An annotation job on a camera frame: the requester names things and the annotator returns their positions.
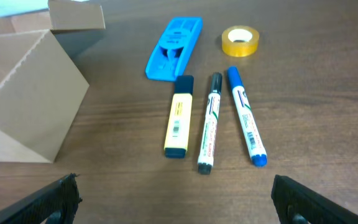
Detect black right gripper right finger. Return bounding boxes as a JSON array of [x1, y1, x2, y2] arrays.
[[271, 175, 358, 224]]

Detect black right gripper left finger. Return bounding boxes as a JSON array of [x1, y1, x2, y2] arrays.
[[0, 174, 82, 224]]

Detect brown cardboard box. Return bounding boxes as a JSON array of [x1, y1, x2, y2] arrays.
[[0, 1, 106, 163]]

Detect black whiteboard marker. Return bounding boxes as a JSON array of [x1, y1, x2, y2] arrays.
[[197, 72, 223, 175]]

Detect yellow highlighter black cap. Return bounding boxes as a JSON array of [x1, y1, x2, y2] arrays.
[[164, 75, 194, 159]]

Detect yellow tape roll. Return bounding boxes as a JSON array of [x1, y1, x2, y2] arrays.
[[221, 26, 260, 57]]

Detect blue whiteboard duster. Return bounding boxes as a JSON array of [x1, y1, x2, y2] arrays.
[[145, 17, 203, 82]]

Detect blue whiteboard marker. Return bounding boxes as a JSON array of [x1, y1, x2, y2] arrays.
[[227, 66, 267, 167]]

